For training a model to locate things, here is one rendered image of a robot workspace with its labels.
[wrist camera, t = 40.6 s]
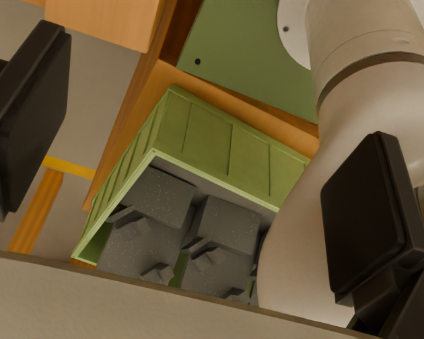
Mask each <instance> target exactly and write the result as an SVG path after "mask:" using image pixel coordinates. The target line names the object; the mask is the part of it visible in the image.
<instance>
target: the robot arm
mask: <svg viewBox="0 0 424 339"><path fill-rule="evenodd" d="M277 27H278V31H279V37H280V39H281V41H282V43H283V46H284V47H285V49H286V51H287V52H288V53H289V55H290V56H291V57H292V58H293V59H294V60H295V61H296V62H297V63H299V64H300V65H302V66H303V67H305V68H307V69H309V70H311V74H312V84H313V90H314V100H315V106H316V115H317V121H318V132H319V148H318V150H317V152H316V154H315V155H314V156H313V158H312V160H311V161H310V162H309V164H308V166H307V167H306V169H305V170H304V171H303V173H302V174H301V176H300V177H299V179H298V180H297V182H296V183H295V185H294V187H293V188H292V189H291V191H290V193H289V194H288V196H287V198H286V199H285V201H284V203H283V204H282V205H281V208H280V209H279V211H278V213H277V214H276V216H275V218H274V220H273V222H272V224H271V226H270V228H269V231H268V233H267V236H266V237H265V239H264V243H263V245H262V249H261V252H260V258H259V261H258V268H257V278H256V282H257V295H258V304H259V307H256V306H253V305H247V304H244V303H238V302H235V301H230V300H227V299H222V298H218V297H213V296H210V295H204V294H201V293H196V292H192V291H187V290H184V289H178V288H175V287H169V286H166V285H161V284H157V283H154V282H149V281H145V280H140V279H136V278H131V277H127V276H123V275H119V274H114V273H110V272H105V271H101V270H96V269H93V268H88V267H84V266H78V265H75V264H69V263H66V262H59V261H56V260H50V259H46V258H41V257H37V256H31V255H27V254H21V253H16V252H8V251H4V250H0V339H424V0H279V2H278V6H277ZM71 42H72V36H71V35H70V34H68V33H65V27H64V26H61V25H58V24H55V23H52V22H49V21H46V20H40V21H39V22H38V24H37V25H36V27H35V28H34V29H33V30H32V32H31V33H30V35H29V36H28V37H27V38H26V40H25V41H24V43H23V44H22V45H21V46H20V47H19V49H18V50H17V52H16V53H15V54H14V55H13V57H12V58H11V59H10V61H5V60H3V59H0V222H2V223H3V222H4V220H5V218H6V216H7V214H8V212H12V213H16V212H17V210H18V209H19V207H20V205H21V203H22V201H23V199H24V197H25V195H26V193H27V191H28V189H29V187H30V185H31V183H32V181H33V179H34V177H35V175H36V174H37V172H38V170H39V168H40V166H41V164H42V162H43V160H44V158H45V156H46V154H47V152H48V150H49V149H50V146H51V145H52V142H53V141H54V139H55V137H56V135H57V133H58V131H59V129H60V127H61V125H62V123H63V121H64V119H65V115H66V112H67V98H68V89H69V70H70V60H71Z"/></svg>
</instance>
